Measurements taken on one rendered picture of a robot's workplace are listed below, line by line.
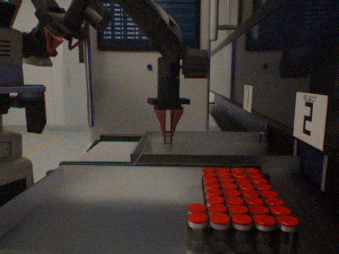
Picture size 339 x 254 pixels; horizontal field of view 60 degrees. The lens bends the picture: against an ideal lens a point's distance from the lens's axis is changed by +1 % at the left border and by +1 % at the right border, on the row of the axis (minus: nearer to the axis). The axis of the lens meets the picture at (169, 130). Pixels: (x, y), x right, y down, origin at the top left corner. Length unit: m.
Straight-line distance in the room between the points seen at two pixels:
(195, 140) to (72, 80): 5.37
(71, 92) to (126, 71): 4.98
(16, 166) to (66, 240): 0.68
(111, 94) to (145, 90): 0.14
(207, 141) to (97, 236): 0.54
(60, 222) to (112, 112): 0.83
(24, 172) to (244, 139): 0.70
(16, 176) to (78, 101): 5.11
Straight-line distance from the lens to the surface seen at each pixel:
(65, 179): 0.56
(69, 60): 6.14
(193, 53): 0.73
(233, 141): 0.86
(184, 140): 0.85
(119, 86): 1.19
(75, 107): 6.14
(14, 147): 1.08
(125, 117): 1.20
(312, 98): 0.39
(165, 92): 0.73
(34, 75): 6.44
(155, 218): 0.41
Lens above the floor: 1.07
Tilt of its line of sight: 10 degrees down
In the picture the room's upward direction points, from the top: straight up
